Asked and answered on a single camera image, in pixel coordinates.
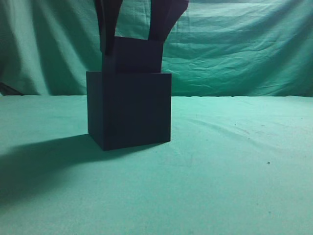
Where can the green backdrop cloth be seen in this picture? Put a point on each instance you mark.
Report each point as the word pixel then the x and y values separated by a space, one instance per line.
pixel 217 48

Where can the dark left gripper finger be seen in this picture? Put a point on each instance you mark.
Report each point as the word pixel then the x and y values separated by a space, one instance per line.
pixel 107 12

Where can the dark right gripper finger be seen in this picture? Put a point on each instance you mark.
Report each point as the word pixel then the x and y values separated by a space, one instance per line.
pixel 164 15

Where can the green table cloth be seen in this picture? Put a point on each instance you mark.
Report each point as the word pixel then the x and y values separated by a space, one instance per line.
pixel 234 166

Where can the dark purple cube block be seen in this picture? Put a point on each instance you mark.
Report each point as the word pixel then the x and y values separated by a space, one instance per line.
pixel 132 55

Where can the large dark groove box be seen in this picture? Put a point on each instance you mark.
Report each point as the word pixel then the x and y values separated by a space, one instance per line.
pixel 129 109

